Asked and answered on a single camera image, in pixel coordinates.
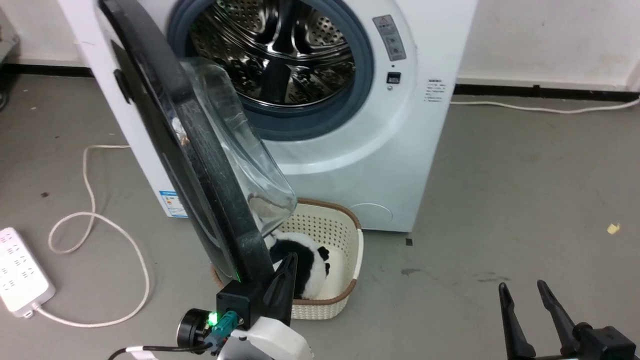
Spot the black round glass washer door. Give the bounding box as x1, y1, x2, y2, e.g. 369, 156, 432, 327
98, 0, 299, 284

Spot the grey rubber door gasket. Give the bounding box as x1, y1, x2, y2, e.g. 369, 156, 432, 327
167, 0, 375, 142

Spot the steel perforated washer drum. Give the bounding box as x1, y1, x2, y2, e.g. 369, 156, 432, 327
187, 0, 357, 107

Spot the white front-load washing machine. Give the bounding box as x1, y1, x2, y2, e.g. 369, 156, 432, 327
56, 0, 478, 233

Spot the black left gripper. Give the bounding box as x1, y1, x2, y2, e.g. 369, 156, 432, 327
216, 252, 299, 329

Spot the teal cable connector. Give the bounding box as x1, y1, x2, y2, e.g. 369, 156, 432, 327
210, 311, 240, 347

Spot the white cable along wall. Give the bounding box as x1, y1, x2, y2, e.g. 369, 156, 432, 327
450, 96, 640, 115

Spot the black and white panda plush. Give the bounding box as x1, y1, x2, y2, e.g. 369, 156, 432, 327
265, 232, 332, 300

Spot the cream woven plastic laundry basket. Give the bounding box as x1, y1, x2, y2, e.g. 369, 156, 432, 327
210, 198, 364, 321

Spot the grey warning symbol sticker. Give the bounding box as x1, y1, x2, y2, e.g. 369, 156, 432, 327
372, 14, 407, 62

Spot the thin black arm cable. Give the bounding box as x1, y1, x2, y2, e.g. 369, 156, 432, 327
107, 342, 213, 360

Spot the blue white energy label sticker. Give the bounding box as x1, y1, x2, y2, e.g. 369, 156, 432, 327
159, 190, 188, 218

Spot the white power strip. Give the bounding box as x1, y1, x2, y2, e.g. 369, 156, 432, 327
0, 227, 56, 319

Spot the white power strip cable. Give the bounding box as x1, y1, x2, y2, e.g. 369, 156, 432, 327
34, 144, 151, 329

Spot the white printed text sticker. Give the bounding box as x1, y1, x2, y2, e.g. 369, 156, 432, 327
425, 78, 447, 103

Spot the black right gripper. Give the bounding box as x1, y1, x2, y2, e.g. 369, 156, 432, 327
498, 279, 639, 360

